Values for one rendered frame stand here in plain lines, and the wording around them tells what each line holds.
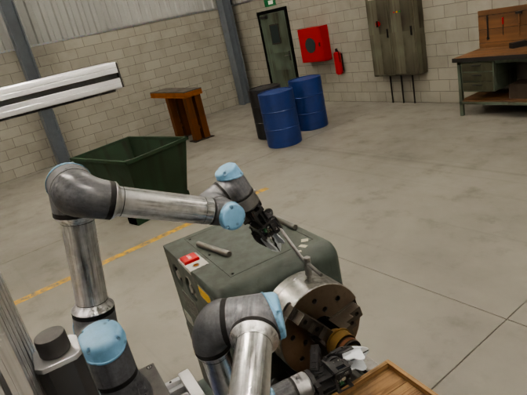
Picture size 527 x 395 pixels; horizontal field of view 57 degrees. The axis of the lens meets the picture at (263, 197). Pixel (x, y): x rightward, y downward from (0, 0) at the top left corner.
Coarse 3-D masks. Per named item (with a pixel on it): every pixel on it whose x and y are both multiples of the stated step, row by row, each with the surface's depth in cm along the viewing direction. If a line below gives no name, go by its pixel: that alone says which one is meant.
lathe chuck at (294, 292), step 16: (288, 288) 156; (304, 288) 153; (320, 288) 153; (336, 288) 156; (288, 304) 152; (304, 304) 151; (320, 304) 154; (336, 304) 158; (288, 320) 149; (320, 320) 166; (288, 336) 151; (304, 336) 154; (288, 352) 152; (304, 352) 155; (304, 368) 157
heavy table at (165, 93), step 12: (156, 96) 1035; (168, 96) 989; (180, 96) 945; (192, 96) 956; (168, 108) 1017; (180, 108) 1022; (192, 108) 951; (180, 120) 1037; (192, 120) 956; (204, 120) 971; (180, 132) 1031; (192, 132) 969; (204, 132) 976
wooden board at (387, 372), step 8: (376, 368) 160; (384, 368) 161; (392, 368) 160; (400, 368) 158; (360, 376) 158; (368, 376) 158; (376, 376) 160; (384, 376) 159; (392, 376) 158; (400, 376) 158; (408, 376) 154; (360, 384) 157; (368, 384) 157; (376, 384) 157; (384, 384) 156; (392, 384) 155; (400, 384) 154; (408, 384) 154; (416, 384) 151; (336, 392) 154; (344, 392) 154; (352, 392) 156; (360, 392) 155; (368, 392) 154; (376, 392) 154; (384, 392) 153; (392, 392) 152; (400, 392) 152; (408, 392) 151; (416, 392) 150; (424, 392) 148; (432, 392) 146
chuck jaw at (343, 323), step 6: (354, 300) 162; (348, 306) 159; (354, 306) 158; (342, 312) 158; (348, 312) 157; (354, 312) 157; (360, 312) 158; (330, 318) 157; (336, 318) 156; (342, 318) 155; (348, 318) 154; (354, 318) 157; (330, 324) 158; (336, 324) 154; (342, 324) 153; (348, 324) 152; (354, 324) 155
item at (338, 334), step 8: (336, 328) 152; (344, 328) 149; (336, 336) 146; (344, 336) 146; (352, 336) 147; (328, 344) 147; (336, 344) 145; (344, 344) 143; (352, 344) 148; (360, 344) 146; (328, 352) 148
